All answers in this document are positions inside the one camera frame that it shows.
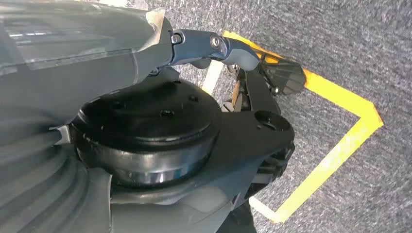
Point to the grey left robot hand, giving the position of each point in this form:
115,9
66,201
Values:
64,48

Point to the black robot leg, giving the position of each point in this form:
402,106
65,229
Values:
145,112

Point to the black robot foot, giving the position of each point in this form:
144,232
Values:
284,77

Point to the yellow floor tape square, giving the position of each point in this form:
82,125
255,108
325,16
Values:
354,109

